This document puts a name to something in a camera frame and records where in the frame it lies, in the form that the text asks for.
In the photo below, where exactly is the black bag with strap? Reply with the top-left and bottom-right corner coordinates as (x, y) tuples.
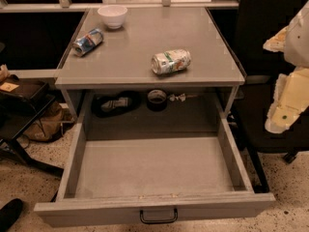
(91, 91), (141, 118)

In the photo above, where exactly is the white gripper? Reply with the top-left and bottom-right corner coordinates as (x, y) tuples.
(263, 1), (309, 133)

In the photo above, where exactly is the crumpled white paper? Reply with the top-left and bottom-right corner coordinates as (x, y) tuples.
(168, 94), (197, 102)

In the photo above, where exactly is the green white 7up can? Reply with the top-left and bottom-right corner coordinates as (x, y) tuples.
(151, 49), (191, 75)

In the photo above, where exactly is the yellow sticky note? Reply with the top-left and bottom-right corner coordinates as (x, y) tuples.
(0, 82), (18, 92)

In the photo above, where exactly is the black drawer handle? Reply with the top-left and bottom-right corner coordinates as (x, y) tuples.
(139, 209), (179, 225)

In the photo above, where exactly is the black office chair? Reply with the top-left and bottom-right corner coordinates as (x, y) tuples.
(232, 0), (309, 194)

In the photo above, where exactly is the black side table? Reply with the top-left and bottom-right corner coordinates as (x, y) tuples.
(0, 76), (63, 177)

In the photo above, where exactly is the black tape roll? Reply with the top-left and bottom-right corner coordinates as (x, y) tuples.
(147, 89), (167, 111)

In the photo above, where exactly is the grey drawer cabinet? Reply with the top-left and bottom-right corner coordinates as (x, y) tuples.
(56, 8), (244, 141)

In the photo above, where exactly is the black shoe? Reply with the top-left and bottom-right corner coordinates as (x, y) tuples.
(0, 198), (23, 232)

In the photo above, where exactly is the white bowl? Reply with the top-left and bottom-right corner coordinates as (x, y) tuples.
(98, 5), (128, 29)

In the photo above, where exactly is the open grey top drawer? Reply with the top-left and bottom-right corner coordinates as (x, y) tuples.
(35, 127), (275, 227)

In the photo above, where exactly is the blue pepsi can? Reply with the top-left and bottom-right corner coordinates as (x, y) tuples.
(72, 28), (103, 57)

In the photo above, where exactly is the brown bag on floor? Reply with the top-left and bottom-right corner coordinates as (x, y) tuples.
(23, 101), (72, 142)

